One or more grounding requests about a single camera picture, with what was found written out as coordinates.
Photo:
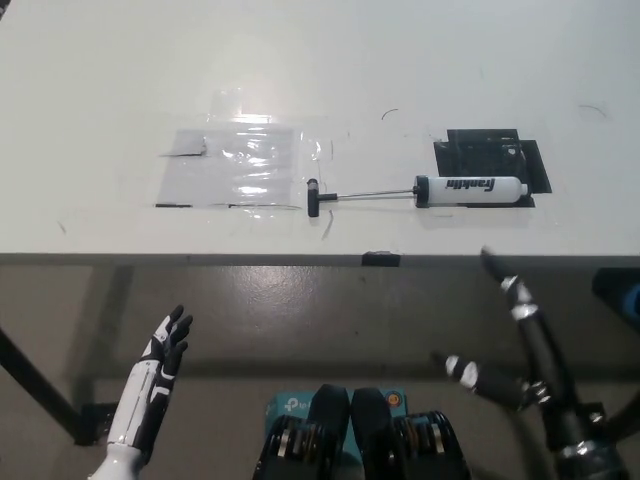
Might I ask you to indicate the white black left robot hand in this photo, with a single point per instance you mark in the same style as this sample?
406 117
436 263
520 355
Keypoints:
142 385

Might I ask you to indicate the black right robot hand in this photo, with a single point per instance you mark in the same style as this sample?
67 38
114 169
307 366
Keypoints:
537 345

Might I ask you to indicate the black slanted table leg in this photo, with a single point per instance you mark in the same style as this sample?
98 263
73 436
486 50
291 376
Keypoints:
37 382

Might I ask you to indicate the teal router box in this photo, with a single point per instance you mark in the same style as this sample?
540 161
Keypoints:
287 404

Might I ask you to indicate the small black tape piece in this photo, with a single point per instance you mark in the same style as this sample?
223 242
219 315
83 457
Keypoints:
381 258

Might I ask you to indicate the black tape square patch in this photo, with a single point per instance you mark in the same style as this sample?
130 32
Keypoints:
465 155

